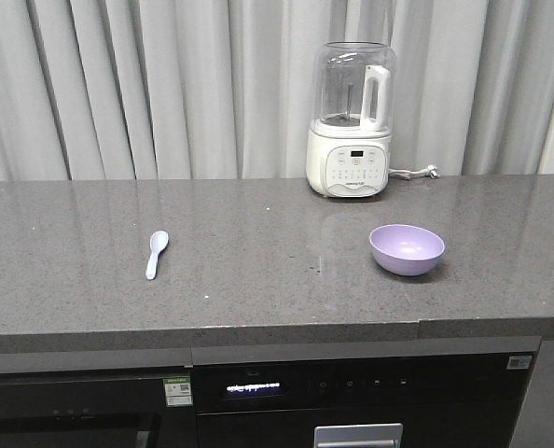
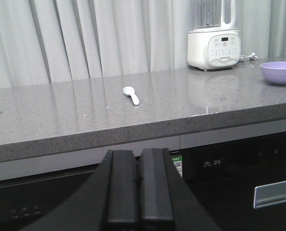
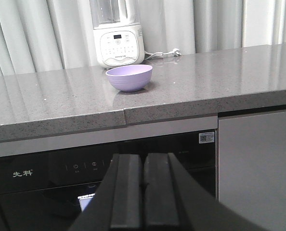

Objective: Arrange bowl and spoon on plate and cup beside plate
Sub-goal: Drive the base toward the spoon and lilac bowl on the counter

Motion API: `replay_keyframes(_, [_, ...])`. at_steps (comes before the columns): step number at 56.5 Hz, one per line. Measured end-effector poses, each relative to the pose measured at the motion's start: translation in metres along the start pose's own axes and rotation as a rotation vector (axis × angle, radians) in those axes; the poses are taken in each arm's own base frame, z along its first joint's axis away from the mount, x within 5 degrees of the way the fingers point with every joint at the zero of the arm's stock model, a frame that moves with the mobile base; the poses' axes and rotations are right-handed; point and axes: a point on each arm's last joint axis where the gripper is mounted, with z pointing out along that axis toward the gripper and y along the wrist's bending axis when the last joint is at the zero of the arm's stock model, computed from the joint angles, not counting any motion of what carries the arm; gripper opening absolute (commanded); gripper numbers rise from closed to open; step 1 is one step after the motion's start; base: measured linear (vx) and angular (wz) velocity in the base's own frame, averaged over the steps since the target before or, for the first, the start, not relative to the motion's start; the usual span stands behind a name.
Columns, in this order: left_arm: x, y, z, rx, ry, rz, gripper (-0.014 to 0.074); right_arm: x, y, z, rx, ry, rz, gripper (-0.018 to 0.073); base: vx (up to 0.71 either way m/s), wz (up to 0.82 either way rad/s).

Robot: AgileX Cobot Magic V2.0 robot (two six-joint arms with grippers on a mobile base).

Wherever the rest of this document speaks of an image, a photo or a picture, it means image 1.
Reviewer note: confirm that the white blender with clear jar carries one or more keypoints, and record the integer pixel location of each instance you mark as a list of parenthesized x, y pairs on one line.
[(348, 154)]

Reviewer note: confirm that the light blue plastic spoon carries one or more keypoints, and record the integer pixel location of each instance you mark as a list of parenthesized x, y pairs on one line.
[(157, 243)]

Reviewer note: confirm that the purple plastic bowl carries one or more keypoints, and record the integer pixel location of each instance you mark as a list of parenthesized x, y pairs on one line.
[(405, 249)]

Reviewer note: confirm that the grey pleated curtain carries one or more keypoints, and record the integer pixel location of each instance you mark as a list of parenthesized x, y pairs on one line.
[(223, 89)]

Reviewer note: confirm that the black built-in oven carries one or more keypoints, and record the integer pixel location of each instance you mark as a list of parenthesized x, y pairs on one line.
[(123, 398)]

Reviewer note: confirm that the black built-in dishwasher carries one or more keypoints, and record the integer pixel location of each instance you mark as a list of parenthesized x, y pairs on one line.
[(458, 392)]

